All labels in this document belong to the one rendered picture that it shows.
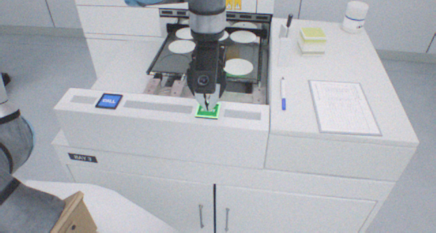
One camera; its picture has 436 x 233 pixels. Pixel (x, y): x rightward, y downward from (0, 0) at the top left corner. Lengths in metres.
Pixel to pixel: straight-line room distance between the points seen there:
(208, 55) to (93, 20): 0.89
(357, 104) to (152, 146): 0.54
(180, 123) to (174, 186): 0.26
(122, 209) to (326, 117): 0.53
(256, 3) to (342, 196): 0.75
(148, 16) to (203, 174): 0.73
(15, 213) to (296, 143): 0.58
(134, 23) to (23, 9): 2.44
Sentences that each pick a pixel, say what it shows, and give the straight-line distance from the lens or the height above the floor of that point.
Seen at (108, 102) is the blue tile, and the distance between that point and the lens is 0.85.
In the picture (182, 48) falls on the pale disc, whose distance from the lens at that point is 1.16.
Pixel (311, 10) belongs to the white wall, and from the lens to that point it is 2.88.
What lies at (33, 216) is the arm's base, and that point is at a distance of 0.60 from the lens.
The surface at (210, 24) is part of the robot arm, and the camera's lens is 0.62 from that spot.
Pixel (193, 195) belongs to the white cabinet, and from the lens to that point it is 0.98.
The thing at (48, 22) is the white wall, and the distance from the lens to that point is 3.63.
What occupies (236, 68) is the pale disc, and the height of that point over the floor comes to 0.90.
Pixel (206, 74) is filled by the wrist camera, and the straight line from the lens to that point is 0.63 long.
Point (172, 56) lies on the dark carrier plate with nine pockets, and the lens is 1.12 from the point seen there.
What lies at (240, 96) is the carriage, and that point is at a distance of 0.96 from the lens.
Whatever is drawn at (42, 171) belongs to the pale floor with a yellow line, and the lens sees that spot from 2.14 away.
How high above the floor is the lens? 1.47
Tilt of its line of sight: 40 degrees down
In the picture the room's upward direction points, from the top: straight up
